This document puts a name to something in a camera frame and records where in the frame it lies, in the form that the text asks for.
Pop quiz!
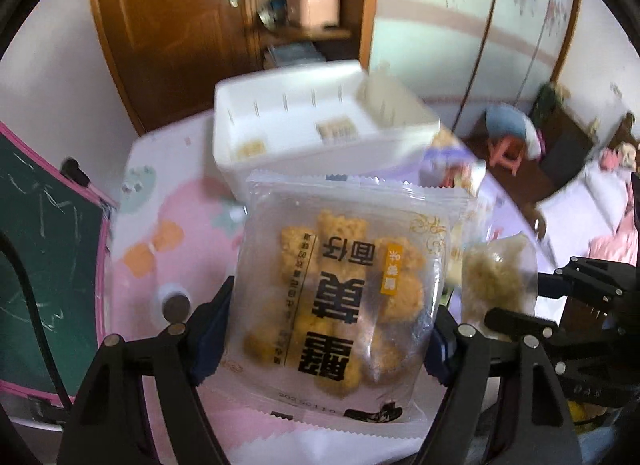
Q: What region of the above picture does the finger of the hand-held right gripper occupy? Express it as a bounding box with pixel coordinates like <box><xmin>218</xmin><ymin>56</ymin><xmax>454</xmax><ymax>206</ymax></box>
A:
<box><xmin>537</xmin><ymin>255</ymin><xmax>636</xmax><ymax>306</ymax></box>
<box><xmin>484</xmin><ymin>306</ymin><xmax>563</xmax><ymax>346</ymax></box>

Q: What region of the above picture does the black cable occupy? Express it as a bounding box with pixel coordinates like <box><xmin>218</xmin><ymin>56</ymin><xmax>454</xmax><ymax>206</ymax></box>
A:
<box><xmin>0</xmin><ymin>230</ymin><xmax>75</xmax><ymax>410</ymax></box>

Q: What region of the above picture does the pale green flowered wardrobe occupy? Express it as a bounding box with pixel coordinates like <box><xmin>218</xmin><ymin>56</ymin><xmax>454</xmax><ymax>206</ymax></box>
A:
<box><xmin>367</xmin><ymin>0</ymin><xmax>586</xmax><ymax>113</ymax></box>

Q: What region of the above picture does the small clear packet yellow snack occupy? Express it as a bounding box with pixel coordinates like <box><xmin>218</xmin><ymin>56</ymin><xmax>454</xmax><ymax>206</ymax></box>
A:
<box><xmin>460</xmin><ymin>232</ymin><xmax>540</xmax><ymax>338</ymax></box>

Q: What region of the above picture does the purple snack packet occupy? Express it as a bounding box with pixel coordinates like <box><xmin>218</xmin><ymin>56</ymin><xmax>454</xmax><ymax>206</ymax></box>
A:
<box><xmin>419</xmin><ymin>130</ymin><xmax>488</xmax><ymax>196</ymax></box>

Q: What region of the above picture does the blue plush cushion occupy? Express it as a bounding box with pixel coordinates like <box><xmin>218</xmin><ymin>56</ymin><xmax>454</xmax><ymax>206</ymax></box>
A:
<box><xmin>484</xmin><ymin>104</ymin><xmax>547</xmax><ymax>160</ymax></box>

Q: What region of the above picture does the wooden corner shelf unit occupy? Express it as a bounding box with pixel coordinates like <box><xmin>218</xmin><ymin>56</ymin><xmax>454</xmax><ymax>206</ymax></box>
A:
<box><xmin>240</xmin><ymin>0</ymin><xmax>382</xmax><ymax>72</ymax></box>

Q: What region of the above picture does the brown wooden door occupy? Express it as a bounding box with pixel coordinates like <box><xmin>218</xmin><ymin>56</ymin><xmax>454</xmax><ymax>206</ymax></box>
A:
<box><xmin>85</xmin><ymin>0</ymin><xmax>253</xmax><ymax>136</ymax></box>

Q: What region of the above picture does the green chalkboard with pink frame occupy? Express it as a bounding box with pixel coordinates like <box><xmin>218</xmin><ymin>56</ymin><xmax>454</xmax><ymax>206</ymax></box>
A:
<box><xmin>0</xmin><ymin>122</ymin><xmax>119</xmax><ymax>405</ymax></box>

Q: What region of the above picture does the dark wooden headboard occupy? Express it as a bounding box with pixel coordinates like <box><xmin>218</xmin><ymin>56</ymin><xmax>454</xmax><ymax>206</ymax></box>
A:
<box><xmin>529</xmin><ymin>82</ymin><xmax>640</xmax><ymax>180</ymax></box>

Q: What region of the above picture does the white bed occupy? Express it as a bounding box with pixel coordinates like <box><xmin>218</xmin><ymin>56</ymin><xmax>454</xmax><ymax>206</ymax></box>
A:
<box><xmin>536</xmin><ymin>160</ymin><xmax>640</xmax><ymax>273</ymax></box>

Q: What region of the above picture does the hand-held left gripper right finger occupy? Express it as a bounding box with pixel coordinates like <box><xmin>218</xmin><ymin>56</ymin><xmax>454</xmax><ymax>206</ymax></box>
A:
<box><xmin>422</xmin><ymin>307</ymin><xmax>583</xmax><ymax>465</ymax></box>

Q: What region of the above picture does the pink plastic stool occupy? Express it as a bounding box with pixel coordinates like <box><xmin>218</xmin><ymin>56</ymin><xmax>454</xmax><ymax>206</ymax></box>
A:
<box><xmin>487</xmin><ymin>137</ymin><xmax>527</xmax><ymax>176</ymax></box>

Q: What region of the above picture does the black clip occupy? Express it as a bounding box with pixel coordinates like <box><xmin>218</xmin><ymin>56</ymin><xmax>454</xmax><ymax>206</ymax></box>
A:
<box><xmin>60</xmin><ymin>157</ymin><xmax>92</xmax><ymax>192</ymax></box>

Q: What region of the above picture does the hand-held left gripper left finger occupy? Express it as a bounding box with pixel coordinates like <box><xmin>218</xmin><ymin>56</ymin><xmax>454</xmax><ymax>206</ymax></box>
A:
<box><xmin>57</xmin><ymin>275</ymin><xmax>237</xmax><ymax>465</ymax></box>

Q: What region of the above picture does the pink printed tablecloth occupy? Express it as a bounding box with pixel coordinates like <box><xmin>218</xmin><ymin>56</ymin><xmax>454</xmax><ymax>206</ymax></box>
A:
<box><xmin>107</xmin><ymin>110</ymin><xmax>551</xmax><ymax>465</ymax></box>

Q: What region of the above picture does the clear packet of brown puffs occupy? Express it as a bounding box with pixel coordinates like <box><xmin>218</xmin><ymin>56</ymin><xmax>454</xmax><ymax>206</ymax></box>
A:
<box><xmin>220</xmin><ymin>170</ymin><xmax>473</xmax><ymax>433</ymax></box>

